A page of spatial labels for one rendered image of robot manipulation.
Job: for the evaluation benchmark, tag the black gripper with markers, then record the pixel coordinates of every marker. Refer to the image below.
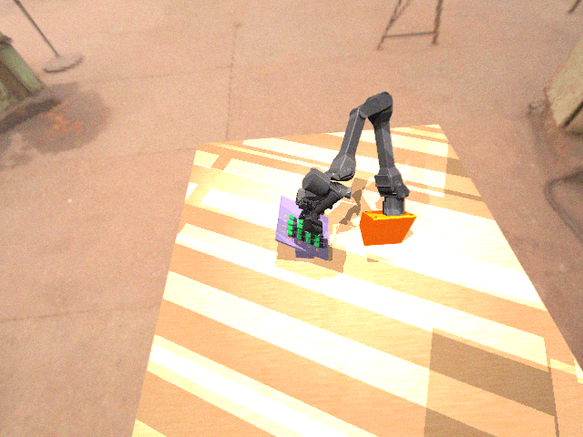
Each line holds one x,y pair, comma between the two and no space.
311,222

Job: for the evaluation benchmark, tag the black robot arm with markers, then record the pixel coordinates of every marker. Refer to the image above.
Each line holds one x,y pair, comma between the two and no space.
378,109

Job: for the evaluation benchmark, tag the lavender switch panel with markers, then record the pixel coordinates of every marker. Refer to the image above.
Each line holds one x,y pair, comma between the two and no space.
290,232

